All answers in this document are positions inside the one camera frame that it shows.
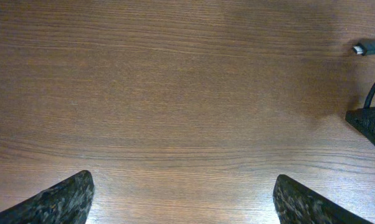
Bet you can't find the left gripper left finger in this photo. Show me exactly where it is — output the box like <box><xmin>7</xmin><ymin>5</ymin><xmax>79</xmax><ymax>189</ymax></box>
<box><xmin>0</xmin><ymin>170</ymin><xmax>95</xmax><ymax>224</ymax></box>

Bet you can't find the black USB cable thin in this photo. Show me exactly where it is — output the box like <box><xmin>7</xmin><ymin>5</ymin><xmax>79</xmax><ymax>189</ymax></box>
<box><xmin>353</xmin><ymin>40</ymin><xmax>375</xmax><ymax>56</ymax></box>

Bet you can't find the black thick cable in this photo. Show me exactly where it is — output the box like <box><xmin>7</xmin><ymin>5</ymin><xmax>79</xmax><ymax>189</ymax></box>
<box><xmin>363</xmin><ymin>67</ymin><xmax>375</xmax><ymax>109</ymax></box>

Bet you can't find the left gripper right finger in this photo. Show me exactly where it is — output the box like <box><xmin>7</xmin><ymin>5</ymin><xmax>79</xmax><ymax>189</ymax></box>
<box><xmin>273</xmin><ymin>174</ymin><xmax>371</xmax><ymax>224</ymax></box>

